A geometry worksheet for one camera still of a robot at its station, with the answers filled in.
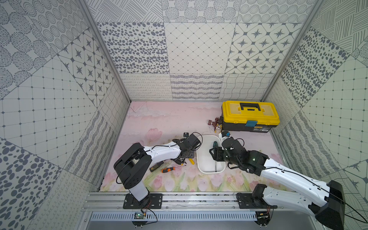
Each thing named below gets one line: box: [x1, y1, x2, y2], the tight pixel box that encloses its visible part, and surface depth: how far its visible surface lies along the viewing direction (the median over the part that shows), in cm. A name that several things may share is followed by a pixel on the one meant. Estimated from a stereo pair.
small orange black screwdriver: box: [161, 164, 187, 173], surface depth 85 cm
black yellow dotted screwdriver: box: [149, 159, 169, 173], surface depth 85 cm
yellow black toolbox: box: [221, 100, 281, 133], surface depth 94 cm
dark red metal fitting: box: [207, 116, 219, 130], surface depth 106 cm
